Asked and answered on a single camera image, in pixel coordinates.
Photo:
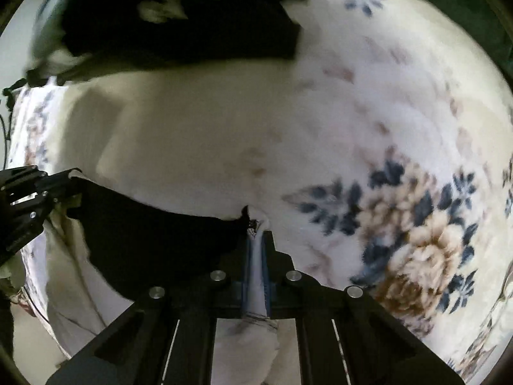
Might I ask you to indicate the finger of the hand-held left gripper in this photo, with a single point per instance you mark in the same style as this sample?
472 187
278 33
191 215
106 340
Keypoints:
60 179
28 220

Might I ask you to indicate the pile of black clothes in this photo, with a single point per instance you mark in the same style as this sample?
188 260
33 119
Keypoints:
192 36

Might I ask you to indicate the dark green cloth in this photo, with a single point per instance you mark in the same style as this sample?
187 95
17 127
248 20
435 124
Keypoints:
473 12

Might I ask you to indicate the floral printed blanket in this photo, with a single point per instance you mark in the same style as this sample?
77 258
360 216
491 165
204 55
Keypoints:
400 168

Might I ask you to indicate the white and black garment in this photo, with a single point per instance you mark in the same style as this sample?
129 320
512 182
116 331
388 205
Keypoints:
180 136

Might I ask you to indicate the blue grey basket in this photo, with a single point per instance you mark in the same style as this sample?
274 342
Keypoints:
48 12

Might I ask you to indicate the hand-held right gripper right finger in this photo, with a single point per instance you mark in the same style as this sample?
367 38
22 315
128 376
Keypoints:
268 290

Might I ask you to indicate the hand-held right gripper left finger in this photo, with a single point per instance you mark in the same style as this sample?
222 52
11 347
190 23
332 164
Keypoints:
243 297

